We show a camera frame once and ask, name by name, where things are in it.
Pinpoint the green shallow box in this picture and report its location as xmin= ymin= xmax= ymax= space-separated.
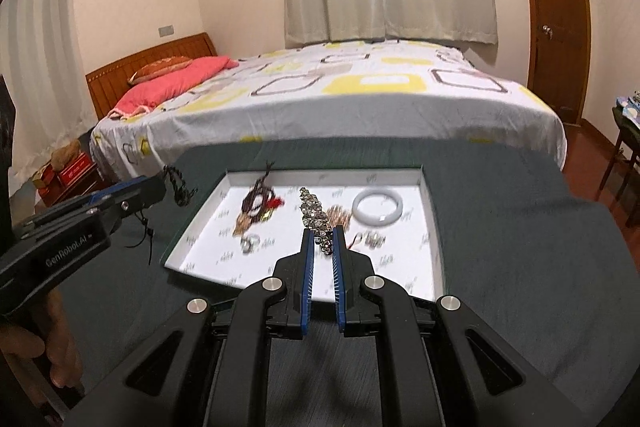
xmin=159 ymin=164 xmax=446 ymax=308

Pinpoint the dark braided cord necklace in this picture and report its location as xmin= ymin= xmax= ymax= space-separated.
xmin=127 ymin=164 xmax=198 ymax=265

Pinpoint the wooden chair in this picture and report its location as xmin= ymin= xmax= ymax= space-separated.
xmin=595 ymin=104 xmax=640 ymax=228

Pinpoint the gold gift box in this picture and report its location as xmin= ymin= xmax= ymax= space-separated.
xmin=31 ymin=164 xmax=58 ymax=188

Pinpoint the person's left hand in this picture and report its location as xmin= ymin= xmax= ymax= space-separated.
xmin=0 ymin=284 xmax=86 ymax=390

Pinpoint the dark grey tablecloth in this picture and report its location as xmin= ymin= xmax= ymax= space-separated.
xmin=0 ymin=134 xmax=640 ymax=427

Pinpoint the wooden door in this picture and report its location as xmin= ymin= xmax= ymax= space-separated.
xmin=510 ymin=0 xmax=593 ymax=126

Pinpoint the red gift box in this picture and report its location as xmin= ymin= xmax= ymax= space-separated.
xmin=57 ymin=155 xmax=93 ymax=188

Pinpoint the wooden headboard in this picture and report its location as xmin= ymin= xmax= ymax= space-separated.
xmin=86 ymin=33 xmax=218 ymax=120

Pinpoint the pink pillow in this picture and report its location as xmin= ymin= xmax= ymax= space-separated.
xmin=107 ymin=56 xmax=241 ymax=120

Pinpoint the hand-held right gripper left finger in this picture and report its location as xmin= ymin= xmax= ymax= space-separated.
xmin=65 ymin=229 xmax=317 ymax=427

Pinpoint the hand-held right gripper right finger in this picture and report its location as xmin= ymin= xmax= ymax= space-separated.
xmin=331 ymin=227 xmax=588 ymax=427

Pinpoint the wooden nightstand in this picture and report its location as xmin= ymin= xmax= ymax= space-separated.
xmin=35 ymin=167 xmax=103 ymax=212

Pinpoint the dark red bead bracelet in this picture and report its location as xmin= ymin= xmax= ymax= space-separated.
xmin=241 ymin=161 xmax=281 ymax=220

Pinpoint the bed with patterned sheet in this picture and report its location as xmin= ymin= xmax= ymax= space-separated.
xmin=92 ymin=39 xmax=568 ymax=188

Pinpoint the brown plush toy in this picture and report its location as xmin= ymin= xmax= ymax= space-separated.
xmin=52 ymin=141 xmax=83 ymax=168

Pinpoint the clothes pile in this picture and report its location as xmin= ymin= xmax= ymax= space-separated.
xmin=612 ymin=92 xmax=640 ymax=128

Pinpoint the white jade bangle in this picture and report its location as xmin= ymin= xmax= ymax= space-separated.
xmin=351 ymin=188 xmax=404 ymax=228

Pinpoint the brown cushion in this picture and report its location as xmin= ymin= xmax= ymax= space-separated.
xmin=127 ymin=56 xmax=193 ymax=86

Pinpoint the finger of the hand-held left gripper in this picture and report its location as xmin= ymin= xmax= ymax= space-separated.
xmin=15 ymin=175 xmax=160 ymax=235
xmin=100 ymin=179 xmax=167 ymax=233

